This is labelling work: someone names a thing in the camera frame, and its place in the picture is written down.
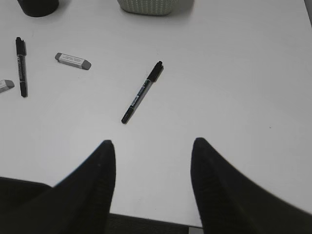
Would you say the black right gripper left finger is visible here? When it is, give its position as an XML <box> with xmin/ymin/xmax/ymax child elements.
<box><xmin>14</xmin><ymin>140</ymin><xmax>116</xmax><ymax>234</ymax></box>

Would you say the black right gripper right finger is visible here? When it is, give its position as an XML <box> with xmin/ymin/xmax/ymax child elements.
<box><xmin>191</xmin><ymin>137</ymin><xmax>312</xmax><ymax>234</ymax></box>

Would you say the black marker pen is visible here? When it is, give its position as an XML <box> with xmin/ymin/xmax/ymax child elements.
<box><xmin>121</xmin><ymin>61</ymin><xmax>163</xmax><ymax>124</ymax></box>
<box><xmin>16</xmin><ymin>37</ymin><xmax>27</xmax><ymax>98</ymax></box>

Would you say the grey white eraser middle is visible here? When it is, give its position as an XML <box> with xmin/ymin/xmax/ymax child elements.
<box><xmin>0</xmin><ymin>79</ymin><xmax>15</xmax><ymax>93</ymax></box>

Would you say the grey white eraser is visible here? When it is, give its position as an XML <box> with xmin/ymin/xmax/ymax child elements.
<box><xmin>0</xmin><ymin>79</ymin><xmax>15</xmax><ymax>93</ymax></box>
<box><xmin>55</xmin><ymin>53</ymin><xmax>92</xmax><ymax>70</ymax></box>

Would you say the grey white eraser right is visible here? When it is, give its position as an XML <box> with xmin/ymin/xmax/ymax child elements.
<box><xmin>55</xmin><ymin>53</ymin><xmax>92</xmax><ymax>70</ymax></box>

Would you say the black mesh pen holder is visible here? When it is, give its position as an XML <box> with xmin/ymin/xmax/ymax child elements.
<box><xmin>18</xmin><ymin>0</ymin><xmax>59</xmax><ymax>18</ymax></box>

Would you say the pale green woven basket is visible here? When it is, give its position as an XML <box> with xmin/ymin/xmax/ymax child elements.
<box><xmin>117</xmin><ymin>0</ymin><xmax>194</xmax><ymax>16</ymax></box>

